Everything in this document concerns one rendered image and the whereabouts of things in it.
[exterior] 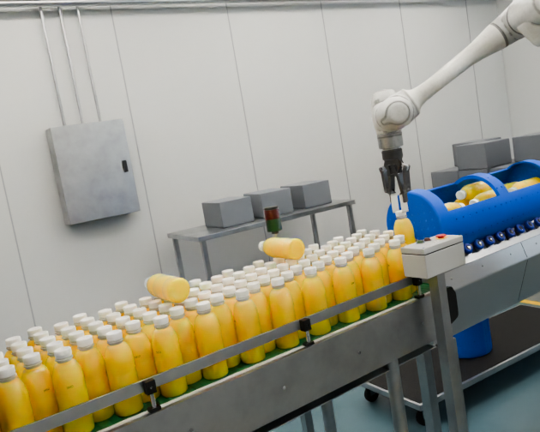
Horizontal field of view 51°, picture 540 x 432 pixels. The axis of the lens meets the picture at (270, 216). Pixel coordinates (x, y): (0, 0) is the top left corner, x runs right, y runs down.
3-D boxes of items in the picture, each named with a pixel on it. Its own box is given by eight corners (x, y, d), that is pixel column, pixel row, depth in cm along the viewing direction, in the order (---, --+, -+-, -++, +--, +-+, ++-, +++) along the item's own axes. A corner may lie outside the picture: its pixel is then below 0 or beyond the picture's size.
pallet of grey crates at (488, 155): (582, 243, 591) (570, 128, 578) (534, 261, 552) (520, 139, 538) (485, 237, 695) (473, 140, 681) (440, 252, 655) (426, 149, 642)
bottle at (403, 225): (423, 261, 213) (414, 213, 211) (412, 267, 208) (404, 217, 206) (406, 261, 218) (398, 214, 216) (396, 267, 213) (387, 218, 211)
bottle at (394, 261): (406, 292, 205) (399, 242, 203) (416, 297, 199) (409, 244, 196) (388, 297, 204) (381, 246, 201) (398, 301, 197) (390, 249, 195)
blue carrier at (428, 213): (568, 213, 264) (554, 153, 264) (449, 258, 216) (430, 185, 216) (513, 220, 288) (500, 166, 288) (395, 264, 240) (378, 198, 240)
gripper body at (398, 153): (407, 146, 207) (411, 171, 208) (389, 147, 214) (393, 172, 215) (393, 148, 203) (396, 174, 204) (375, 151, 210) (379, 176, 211)
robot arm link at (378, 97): (372, 135, 213) (377, 135, 200) (366, 93, 211) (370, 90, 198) (401, 130, 212) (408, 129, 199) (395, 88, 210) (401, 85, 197)
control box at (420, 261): (466, 263, 193) (462, 234, 192) (428, 279, 182) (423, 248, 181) (442, 261, 202) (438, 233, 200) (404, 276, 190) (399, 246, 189)
